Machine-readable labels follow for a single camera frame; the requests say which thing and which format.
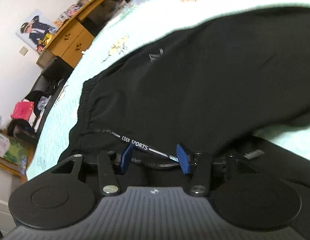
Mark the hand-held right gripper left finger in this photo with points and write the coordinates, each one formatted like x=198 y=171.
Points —
x=126 y=158

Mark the black pants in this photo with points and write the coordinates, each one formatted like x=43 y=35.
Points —
x=207 y=80

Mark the pink bag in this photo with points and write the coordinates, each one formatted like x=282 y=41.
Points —
x=22 y=110

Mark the teal bee-print quilted blanket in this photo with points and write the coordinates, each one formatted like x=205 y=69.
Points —
x=100 y=47

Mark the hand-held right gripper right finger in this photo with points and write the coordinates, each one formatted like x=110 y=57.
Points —
x=183 y=158

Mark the wall poster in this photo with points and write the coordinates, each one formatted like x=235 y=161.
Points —
x=34 y=30

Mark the green white carton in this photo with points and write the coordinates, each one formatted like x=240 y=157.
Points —
x=9 y=150

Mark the wooden desk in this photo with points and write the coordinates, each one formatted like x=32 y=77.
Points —
x=70 y=40

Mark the black chair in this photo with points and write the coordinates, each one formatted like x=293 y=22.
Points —
x=54 y=70

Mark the wall socket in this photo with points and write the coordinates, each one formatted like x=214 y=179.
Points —
x=23 y=50

